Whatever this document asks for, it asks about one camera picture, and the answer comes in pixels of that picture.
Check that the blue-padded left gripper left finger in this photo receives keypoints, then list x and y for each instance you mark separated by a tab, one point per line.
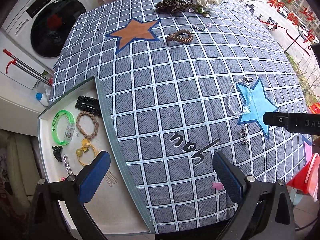
90	177

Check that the black claw hair clip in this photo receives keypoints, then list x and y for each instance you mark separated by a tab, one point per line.
57	150

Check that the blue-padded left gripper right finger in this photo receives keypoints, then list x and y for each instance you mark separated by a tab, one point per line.
231	177

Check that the red-handled metal rod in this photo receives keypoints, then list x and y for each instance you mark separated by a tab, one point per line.
26	68

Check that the silver rhinestone hair clip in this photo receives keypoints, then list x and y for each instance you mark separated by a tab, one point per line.
196	27

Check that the silver star hair clip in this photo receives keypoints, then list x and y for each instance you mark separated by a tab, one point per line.
67	165

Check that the white washing machine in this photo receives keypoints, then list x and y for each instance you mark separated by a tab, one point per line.
41	27

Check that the green leaf hair clip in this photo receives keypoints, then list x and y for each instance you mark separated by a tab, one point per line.
200	10

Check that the red plastic basin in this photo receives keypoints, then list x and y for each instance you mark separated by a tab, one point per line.
307	179

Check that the green plastic bangle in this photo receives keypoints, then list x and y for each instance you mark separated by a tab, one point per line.
68	135

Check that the blue-capped white bottle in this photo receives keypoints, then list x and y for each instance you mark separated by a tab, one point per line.
42	99

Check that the black beaded snap clip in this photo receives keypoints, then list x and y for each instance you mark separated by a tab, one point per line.
88	104

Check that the small pink hair clip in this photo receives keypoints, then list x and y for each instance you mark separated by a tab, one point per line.
217	186

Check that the beige metal hair clip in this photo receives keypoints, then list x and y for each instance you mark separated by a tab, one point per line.
110	178

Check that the small rhinestone hair clip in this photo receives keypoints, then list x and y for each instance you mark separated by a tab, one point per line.
243	136

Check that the white jewelry tray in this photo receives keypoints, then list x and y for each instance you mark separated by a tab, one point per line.
56	212

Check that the grey checked tablecloth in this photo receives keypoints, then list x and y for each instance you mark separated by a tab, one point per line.
177	95

